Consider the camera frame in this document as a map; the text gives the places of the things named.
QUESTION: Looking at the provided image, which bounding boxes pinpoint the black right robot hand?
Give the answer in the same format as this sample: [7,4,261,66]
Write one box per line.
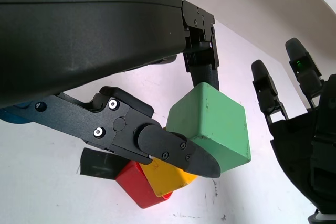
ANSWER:
[250,37,336,215]

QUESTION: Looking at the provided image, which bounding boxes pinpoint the green cube block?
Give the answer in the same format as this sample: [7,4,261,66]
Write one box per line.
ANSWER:
[165,82,252,174]

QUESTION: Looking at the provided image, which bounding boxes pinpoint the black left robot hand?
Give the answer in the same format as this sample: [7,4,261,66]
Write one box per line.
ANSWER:
[0,0,222,179]

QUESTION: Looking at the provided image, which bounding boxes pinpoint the red cube block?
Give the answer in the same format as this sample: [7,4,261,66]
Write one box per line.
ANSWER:
[115,161,174,210]

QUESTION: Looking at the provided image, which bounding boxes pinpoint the yellow cube block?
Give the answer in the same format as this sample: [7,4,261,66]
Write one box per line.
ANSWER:
[138,126,198,198]

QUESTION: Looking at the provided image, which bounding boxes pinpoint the black tape strip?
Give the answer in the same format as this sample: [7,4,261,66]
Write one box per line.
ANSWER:
[78,147,130,182]

